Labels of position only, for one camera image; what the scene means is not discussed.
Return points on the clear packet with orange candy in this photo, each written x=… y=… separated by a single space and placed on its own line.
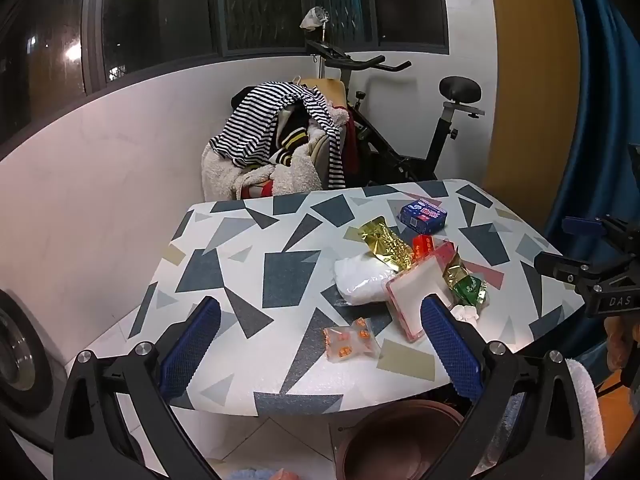
x=350 y=342

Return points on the white tissue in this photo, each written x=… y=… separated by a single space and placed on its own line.
x=467 y=314

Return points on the pink-rimmed clear package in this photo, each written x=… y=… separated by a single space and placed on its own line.
x=415 y=295

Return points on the brown round bin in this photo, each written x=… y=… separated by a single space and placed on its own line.
x=400 y=445

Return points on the red cardboard box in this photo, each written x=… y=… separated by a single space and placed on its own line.
x=424 y=247

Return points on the blue cardboard box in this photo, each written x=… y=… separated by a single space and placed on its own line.
x=422 y=216

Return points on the person's right hand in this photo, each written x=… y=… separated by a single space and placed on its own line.
x=620 y=345

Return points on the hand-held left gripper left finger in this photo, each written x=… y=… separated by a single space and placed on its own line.
x=192 y=345

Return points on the dark glass window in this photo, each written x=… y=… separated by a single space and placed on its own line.
x=150 y=10

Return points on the white fleece blanket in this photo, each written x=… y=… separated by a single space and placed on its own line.
x=220 y=175

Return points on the yellow wooden door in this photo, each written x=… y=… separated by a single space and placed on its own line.
x=530 y=85

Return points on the black garment with yellow stripes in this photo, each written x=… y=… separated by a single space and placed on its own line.
x=287 y=140

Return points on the person's right leg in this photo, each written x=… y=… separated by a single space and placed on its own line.
x=587 y=410

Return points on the white bag on stick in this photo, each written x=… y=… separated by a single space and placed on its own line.
x=315 y=17

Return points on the green snack packet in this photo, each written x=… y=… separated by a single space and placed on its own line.
x=472 y=289

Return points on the gold green foil wrapper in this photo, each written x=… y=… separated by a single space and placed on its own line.
x=456 y=275

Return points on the white plastic bag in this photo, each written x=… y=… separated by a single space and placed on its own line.
x=357 y=280

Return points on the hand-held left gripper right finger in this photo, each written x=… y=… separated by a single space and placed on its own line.
x=450 y=350

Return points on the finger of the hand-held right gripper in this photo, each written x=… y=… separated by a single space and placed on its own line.
x=555 y=262
x=580 y=223

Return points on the red garment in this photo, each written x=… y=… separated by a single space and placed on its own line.
x=350 y=135

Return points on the washing machine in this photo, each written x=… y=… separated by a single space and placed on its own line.
x=20 y=355

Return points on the black exercise bike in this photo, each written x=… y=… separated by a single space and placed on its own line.
x=460 y=89

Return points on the yellow wooden chair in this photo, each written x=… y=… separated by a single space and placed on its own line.
x=330 y=89

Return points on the black white striped shirt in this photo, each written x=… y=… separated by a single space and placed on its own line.
x=250 y=130

